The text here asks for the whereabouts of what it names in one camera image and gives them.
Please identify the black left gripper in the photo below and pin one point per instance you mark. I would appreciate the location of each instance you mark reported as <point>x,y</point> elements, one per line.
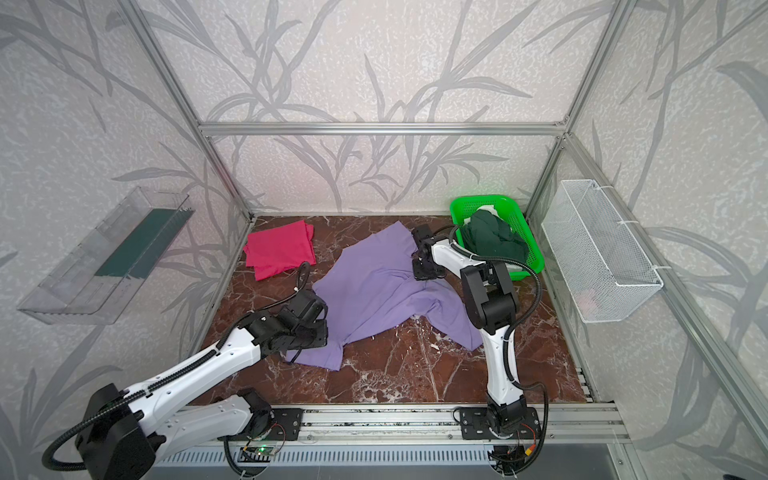
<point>315,330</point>

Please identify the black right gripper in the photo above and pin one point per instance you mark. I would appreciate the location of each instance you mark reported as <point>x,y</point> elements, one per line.
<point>420,250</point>

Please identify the purple printed t-shirt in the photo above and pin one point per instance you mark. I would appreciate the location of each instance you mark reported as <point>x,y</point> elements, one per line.
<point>372,288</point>

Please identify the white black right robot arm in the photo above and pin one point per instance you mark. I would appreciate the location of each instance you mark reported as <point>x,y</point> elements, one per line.
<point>493,308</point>

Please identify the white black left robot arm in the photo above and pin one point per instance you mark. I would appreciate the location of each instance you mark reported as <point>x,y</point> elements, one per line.
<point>134,429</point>

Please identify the dark green t-shirt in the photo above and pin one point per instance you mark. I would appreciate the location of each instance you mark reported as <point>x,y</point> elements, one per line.
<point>490,236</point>

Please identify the green plastic basket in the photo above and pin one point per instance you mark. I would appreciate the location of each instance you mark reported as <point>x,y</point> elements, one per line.
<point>452,253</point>

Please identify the folded magenta t-shirt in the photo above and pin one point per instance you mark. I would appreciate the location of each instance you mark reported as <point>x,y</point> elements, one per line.
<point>274,251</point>

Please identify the white t-shirt in basket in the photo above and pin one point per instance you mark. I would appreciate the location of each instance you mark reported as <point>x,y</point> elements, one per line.
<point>490,209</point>

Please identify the green circuit board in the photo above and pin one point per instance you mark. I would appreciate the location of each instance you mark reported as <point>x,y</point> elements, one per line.
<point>260,454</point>

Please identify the aluminium horizontal frame bar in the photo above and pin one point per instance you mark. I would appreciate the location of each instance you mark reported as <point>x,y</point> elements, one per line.
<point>379,128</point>

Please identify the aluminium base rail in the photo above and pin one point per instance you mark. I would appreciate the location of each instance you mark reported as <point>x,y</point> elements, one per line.
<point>442,424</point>

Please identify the white wire mesh basket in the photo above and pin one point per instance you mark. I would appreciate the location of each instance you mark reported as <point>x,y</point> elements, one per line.
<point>607,272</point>

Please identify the clear plastic wall tray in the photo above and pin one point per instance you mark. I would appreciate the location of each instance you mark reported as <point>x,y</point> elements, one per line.
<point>99,278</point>

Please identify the aluminium frame post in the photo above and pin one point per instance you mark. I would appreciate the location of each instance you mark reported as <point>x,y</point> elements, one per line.
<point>615,26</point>
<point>138,23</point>

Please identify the left aluminium frame post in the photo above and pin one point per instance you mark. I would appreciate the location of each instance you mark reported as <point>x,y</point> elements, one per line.
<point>138,23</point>

